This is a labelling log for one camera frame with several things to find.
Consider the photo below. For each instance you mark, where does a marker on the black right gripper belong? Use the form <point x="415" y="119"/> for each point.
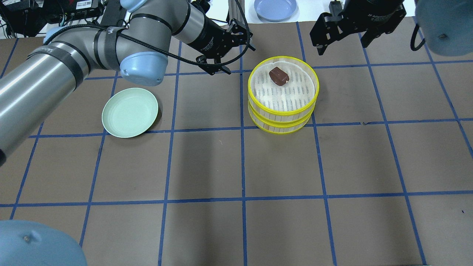
<point x="380" y="15"/>

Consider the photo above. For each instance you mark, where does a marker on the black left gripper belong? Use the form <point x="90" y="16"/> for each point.
<point x="209" y="40"/>

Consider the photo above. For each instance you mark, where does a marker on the brown bun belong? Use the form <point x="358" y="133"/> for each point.
<point x="279" y="77"/>

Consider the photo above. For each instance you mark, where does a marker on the yellow bamboo steamer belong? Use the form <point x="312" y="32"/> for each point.
<point x="278" y="127"/>
<point x="296" y="97"/>

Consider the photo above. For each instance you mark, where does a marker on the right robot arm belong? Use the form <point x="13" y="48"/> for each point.
<point x="445" y="26"/>

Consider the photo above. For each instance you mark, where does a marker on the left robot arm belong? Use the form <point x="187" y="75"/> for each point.
<point x="158" y="29"/>

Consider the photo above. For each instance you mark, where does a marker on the black power adapter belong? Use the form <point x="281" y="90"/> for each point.
<point x="335" y="8"/>

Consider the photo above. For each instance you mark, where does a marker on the blue plate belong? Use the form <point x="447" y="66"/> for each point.
<point x="275" y="10"/>

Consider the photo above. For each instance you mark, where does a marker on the light green plate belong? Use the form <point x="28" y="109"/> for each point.
<point x="130" y="113"/>

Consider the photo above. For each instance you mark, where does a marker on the aluminium frame post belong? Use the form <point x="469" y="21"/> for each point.
<point x="236" y="12"/>

